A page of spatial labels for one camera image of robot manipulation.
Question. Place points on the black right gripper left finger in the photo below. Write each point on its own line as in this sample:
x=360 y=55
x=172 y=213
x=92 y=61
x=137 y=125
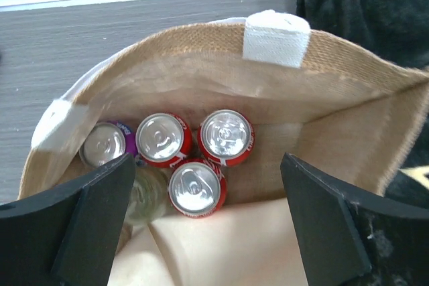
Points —
x=67 y=235

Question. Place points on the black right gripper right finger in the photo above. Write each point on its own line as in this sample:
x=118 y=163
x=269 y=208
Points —
x=349 y=236

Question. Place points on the green cap glass bottle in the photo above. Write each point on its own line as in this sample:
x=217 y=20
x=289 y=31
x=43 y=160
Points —
x=148 y=198

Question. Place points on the tan burlap canvas bag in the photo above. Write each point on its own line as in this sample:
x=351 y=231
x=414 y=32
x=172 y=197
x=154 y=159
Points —
x=252 y=65

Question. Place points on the red Coke can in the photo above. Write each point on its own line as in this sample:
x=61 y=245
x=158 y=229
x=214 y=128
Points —
x=163 y=140
x=197 y=188
x=226 y=137

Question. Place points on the black floral plush blanket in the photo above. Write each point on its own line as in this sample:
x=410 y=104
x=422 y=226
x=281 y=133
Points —
x=372 y=58

